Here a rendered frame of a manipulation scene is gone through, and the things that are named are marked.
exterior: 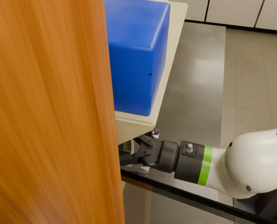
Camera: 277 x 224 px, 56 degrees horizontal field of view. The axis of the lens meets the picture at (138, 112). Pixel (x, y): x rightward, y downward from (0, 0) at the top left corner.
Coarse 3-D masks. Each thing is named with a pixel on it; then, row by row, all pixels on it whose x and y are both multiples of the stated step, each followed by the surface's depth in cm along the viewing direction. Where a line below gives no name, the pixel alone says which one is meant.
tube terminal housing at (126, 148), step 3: (126, 141) 88; (129, 141) 87; (132, 141) 84; (126, 144) 88; (129, 144) 88; (132, 144) 85; (126, 147) 87; (129, 147) 87; (132, 147) 86; (126, 150) 86; (129, 150) 86; (132, 150) 87; (132, 153) 89; (129, 165) 87
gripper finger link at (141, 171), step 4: (120, 168) 59; (124, 168) 59; (128, 168) 59; (132, 168) 59; (136, 168) 59; (140, 168) 59; (132, 172) 59; (136, 172) 59; (140, 172) 58; (144, 172) 58
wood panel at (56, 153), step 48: (0, 0) 12; (48, 0) 12; (96, 0) 13; (0, 48) 15; (48, 48) 14; (96, 48) 14; (0, 96) 18; (48, 96) 17; (96, 96) 16; (0, 144) 23; (48, 144) 21; (96, 144) 19; (0, 192) 33; (48, 192) 29; (96, 192) 26
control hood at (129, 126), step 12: (180, 12) 47; (180, 24) 44; (168, 36) 41; (168, 48) 39; (168, 60) 37; (168, 72) 35; (156, 96) 32; (156, 108) 30; (120, 120) 29; (132, 120) 29; (144, 120) 29; (156, 120) 29; (120, 132) 31; (132, 132) 30; (144, 132) 30
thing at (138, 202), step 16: (128, 176) 38; (128, 192) 41; (144, 192) 39; (160, 192) 37; (176, 192) 36; (128, 208) 46; (144, 208) 43; (160, 208) 41; (176, 208) 39; (192, 208) 37; (208, 208) 35; (224, 208) 34
